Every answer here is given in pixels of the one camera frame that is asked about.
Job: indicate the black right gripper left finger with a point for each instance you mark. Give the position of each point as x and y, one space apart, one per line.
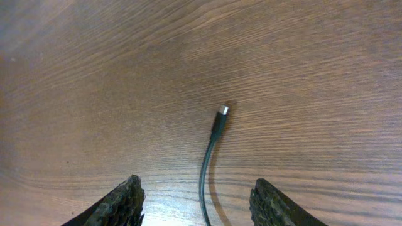
122 206

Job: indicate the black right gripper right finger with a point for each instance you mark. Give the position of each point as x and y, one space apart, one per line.
270 207

